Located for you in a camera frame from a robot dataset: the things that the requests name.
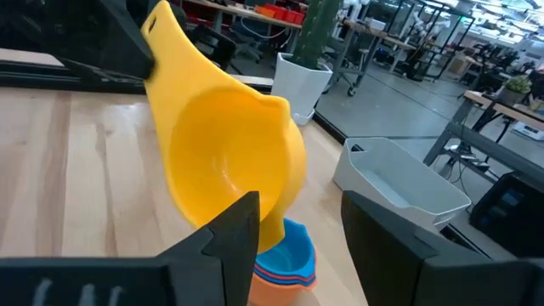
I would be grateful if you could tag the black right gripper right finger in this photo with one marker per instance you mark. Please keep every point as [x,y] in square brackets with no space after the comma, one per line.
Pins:
[404,263]

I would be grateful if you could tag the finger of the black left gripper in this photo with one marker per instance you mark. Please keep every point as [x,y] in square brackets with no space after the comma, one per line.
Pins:
[127,51]

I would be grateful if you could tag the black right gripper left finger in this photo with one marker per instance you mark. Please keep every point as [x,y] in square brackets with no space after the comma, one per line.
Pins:
[127,280]

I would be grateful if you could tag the light blue measuring cup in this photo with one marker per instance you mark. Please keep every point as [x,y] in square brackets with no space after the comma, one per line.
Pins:
[289,255]

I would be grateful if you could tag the red measuring cup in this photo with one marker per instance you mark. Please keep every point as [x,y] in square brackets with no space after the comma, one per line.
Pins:
[289,277]

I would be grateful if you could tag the orange measuring cup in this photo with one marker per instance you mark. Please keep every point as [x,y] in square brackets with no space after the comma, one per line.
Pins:
[276,295]

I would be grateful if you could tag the yellow measuring cup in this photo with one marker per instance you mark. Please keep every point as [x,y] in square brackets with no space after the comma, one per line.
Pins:
[221,149]

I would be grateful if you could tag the white plastic basket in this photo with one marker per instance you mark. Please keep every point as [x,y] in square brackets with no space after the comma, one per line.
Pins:
[404,187]

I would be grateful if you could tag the black office chair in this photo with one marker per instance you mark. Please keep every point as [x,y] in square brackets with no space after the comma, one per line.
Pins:
[212,47]

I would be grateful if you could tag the black computer case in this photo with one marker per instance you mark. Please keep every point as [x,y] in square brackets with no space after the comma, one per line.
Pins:
[510,212]

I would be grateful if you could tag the red storage bins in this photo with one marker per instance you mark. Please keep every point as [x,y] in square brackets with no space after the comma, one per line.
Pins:
[285,15]

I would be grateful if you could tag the white hexagonal planter pot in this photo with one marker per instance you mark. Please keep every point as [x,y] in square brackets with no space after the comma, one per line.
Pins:
[299,85]

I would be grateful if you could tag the wooden top desk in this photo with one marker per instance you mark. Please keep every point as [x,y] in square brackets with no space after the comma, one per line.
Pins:
[501,108]

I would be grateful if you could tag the green cactus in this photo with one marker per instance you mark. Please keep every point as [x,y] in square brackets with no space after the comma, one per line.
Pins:
[316,30]

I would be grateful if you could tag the small potted plant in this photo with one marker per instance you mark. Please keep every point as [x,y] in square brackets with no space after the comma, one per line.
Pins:
[515,90]

